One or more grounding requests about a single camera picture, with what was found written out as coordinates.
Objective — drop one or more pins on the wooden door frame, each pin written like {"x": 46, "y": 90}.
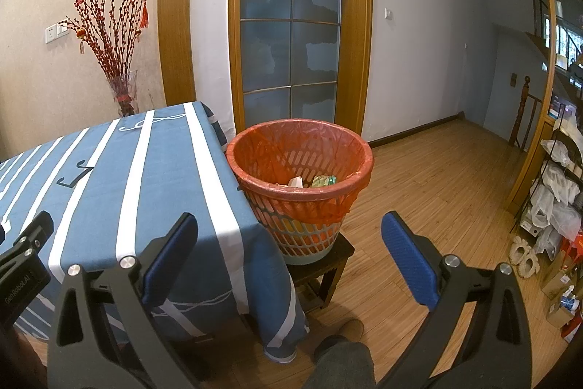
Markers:
{"x": 542, "y": 97}

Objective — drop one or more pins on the brown cardboard box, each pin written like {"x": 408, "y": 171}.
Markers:
{"x": 555, "y": 279}

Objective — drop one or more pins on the white wall switch plate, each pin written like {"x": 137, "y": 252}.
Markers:
{"x": 63, "y": 29}

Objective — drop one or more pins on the green snack wrapper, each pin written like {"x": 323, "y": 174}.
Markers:
{"x": 324, "y": 181}

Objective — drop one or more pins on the clear glass vase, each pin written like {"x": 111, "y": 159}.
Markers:
{"x": 124, "y": 95}

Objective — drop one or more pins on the small white light switch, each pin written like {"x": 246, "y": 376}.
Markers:
{"x": 388, "y": 13}

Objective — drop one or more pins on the wooden stair railing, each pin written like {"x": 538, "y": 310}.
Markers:
{"x": 524, "y": 111}

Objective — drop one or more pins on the dark wooden stool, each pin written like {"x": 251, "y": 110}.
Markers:
{"x": 337, "y": 254}

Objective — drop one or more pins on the blue white striped tablecloth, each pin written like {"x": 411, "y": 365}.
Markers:
{"x": 173, "y": 170}

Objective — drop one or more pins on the white crumpled tissue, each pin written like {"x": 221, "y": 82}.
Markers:
{"x": 295, "y": 182}

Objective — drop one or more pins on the shelf with bagged items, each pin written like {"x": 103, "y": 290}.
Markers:
{"x": 558, "y": 188}

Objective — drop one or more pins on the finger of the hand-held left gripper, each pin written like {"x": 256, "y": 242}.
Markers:
{"x": 34, "y": 236}

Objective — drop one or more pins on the red box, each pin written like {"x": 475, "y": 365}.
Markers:
{"x": 575, "y": 254}

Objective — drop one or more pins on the frosted glass door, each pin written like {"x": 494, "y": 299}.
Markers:
{"x": 291, "y": 29}

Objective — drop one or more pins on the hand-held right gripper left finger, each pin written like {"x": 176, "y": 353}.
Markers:
{"x": 171, "y": 261}

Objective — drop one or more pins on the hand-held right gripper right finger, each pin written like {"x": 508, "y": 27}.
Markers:
{"x": 407, "y": 261}

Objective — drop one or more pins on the white wall socket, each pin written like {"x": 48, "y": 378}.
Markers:
{"x": 51, "y": 34}

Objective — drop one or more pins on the wooden wall trim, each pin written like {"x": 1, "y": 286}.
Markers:
{"x": 176, "y": 6}

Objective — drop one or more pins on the red berry branches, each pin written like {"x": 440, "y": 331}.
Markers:
{"x": 109, "y": 33}

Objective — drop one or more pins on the person's brown shoe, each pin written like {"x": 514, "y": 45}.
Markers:
{"x": 348, "y": 327}

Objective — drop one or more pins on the person's grey trouser leg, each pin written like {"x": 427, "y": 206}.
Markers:
{"x": 344, "y": 364}

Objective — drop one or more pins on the lattice plastic wastebasket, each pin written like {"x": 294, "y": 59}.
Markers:
{"x": 296, "y": 234}

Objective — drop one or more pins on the white fluffy slipper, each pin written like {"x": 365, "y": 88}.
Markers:
{"x": 517, "y": 251}
{"x": 528, "y": 263}

